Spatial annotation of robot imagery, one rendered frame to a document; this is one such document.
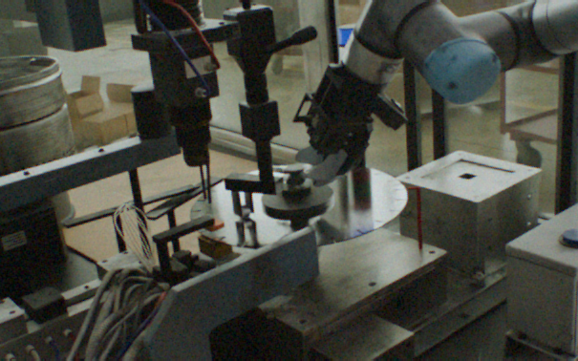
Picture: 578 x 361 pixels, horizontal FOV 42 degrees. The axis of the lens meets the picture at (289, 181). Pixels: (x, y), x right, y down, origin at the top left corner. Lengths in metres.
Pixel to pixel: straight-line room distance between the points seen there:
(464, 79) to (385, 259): 0.40
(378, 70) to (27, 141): 0.84
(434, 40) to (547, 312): 0.44
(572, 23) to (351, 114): 0.31
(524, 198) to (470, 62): 0.54
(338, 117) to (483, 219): 0.37
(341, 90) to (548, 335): 0.45
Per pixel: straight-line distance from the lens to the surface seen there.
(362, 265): 1.15
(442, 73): 0.86
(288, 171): 1.12
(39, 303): 1.13
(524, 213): 1.36
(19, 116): 1.57
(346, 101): 0.99
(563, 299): 1.08
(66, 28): 1.06
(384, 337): 1.03
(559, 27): 0.90
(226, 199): 1.18
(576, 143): 1.31
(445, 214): 1.29
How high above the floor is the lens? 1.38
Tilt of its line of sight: 21 degrees down
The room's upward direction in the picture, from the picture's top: 6 degrees counter-clockwise
